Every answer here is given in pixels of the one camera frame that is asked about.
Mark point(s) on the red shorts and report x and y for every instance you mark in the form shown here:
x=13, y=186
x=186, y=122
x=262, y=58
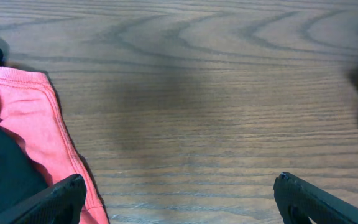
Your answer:
x=30, y=113

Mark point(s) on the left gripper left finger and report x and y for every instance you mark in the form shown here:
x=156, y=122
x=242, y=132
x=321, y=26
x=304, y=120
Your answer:
x=58, y=204

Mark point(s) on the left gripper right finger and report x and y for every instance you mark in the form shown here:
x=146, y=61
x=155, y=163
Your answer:
x=300, y=202

